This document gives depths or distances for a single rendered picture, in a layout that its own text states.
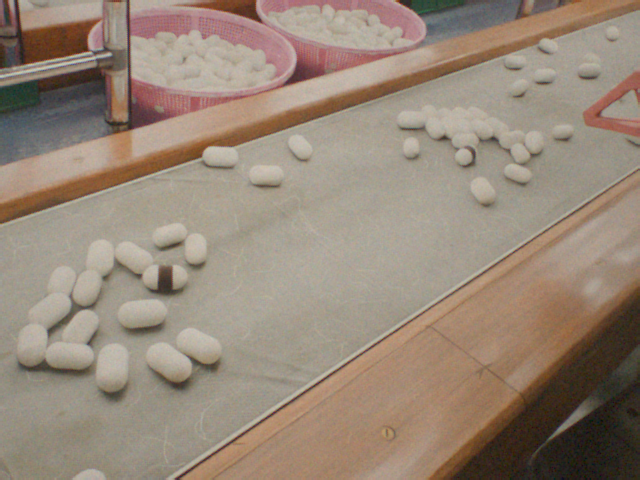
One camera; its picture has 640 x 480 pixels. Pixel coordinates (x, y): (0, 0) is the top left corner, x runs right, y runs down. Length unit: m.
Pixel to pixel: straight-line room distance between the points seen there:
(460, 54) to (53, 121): 0.58
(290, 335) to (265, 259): 0.10
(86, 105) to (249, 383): 0.57
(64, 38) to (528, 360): 0.72
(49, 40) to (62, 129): 0.13
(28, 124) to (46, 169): 0.26
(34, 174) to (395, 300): 0.35
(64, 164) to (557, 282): 0.47
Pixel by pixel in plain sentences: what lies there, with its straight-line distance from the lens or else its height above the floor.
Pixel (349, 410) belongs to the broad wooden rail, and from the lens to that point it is 0.49.
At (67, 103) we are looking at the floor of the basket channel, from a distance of 1.00.
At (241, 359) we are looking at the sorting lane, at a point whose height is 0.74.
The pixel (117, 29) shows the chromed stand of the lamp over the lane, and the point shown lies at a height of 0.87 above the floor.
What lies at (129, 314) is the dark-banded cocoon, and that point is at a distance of 0.55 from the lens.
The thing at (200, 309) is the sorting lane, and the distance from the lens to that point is 0.58.
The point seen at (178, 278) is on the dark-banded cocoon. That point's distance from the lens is 0.58.
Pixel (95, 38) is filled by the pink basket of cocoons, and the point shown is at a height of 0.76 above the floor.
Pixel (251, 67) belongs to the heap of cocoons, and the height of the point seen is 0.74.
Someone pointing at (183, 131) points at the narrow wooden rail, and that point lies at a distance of 0.76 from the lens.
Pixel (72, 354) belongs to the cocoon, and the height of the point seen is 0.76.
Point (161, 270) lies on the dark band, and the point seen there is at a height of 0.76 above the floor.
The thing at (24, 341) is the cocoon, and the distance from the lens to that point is 0.54.
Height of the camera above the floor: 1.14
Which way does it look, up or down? 37 degrees down
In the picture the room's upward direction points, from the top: 11 degrees clockwise
